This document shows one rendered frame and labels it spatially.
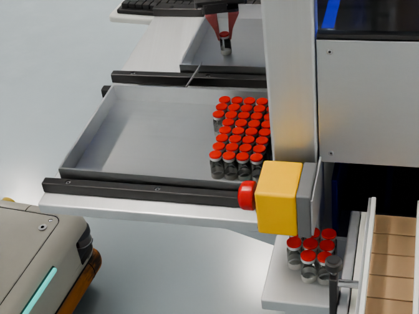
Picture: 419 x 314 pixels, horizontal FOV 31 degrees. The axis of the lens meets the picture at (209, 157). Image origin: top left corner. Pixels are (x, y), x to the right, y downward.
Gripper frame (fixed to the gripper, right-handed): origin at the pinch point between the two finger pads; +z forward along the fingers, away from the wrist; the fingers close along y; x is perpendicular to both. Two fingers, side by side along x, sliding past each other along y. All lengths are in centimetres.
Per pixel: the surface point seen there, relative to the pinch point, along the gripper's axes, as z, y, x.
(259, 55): 4.2, 6.6, -2.3
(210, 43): 4.1, -3.2, 5.0
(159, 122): 4.6, -12.9, -22.7
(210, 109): 4.5, -3.6, -20.3
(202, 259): 92, -14, 31
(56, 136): 91, -72, 106
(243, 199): -7, 1, -61
